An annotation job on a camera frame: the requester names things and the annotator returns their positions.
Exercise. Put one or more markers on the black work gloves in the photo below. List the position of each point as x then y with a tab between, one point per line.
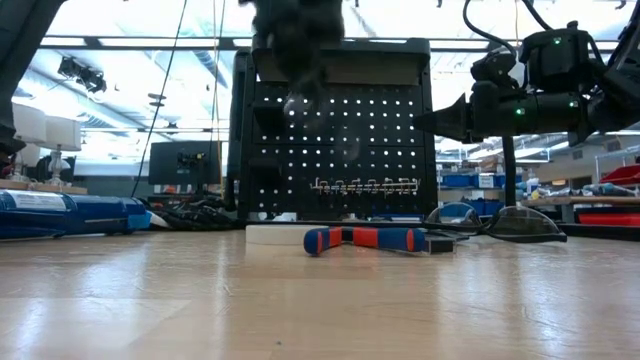
200	212

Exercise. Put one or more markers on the black pegboard stand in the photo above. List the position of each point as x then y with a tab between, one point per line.
390	165

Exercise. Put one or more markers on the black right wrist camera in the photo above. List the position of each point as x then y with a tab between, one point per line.
495	72

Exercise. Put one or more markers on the black and silver spirit level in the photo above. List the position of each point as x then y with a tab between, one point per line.
440	245

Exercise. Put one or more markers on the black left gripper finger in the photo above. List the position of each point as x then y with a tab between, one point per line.
311	80
293	80

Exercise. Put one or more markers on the flat red tray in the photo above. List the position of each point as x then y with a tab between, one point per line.
610	220

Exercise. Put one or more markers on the wooden top work table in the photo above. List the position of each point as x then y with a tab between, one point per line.
575	201

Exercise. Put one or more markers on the red and blue pliers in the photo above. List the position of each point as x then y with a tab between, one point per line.
390	239

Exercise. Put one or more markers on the black computer monitor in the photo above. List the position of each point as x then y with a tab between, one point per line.
170	165

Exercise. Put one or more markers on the white shade table lamp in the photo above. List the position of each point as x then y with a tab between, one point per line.
59	165
25	122

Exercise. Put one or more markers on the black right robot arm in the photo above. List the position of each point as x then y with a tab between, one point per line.
620	100

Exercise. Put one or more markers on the blue caulk tube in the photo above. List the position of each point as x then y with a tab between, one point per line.
75	215

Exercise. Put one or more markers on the red storage bin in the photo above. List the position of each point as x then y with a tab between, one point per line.
625	176

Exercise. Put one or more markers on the wooden shelf board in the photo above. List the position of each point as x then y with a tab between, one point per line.
40	188

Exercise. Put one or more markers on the black table frame rail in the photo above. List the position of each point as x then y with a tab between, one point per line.
600	231

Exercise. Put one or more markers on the black ceiling mounted device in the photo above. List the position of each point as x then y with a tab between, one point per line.
82	75

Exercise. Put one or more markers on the white masking tape roll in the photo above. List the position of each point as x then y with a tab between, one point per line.
275	235

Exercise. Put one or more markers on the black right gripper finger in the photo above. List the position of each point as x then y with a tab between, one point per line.
450	122

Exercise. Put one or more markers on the black gooseneck magnifier lamp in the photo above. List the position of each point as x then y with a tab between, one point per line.
509	170

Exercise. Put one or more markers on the blue storage bin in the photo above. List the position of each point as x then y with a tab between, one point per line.
485	206
460	181

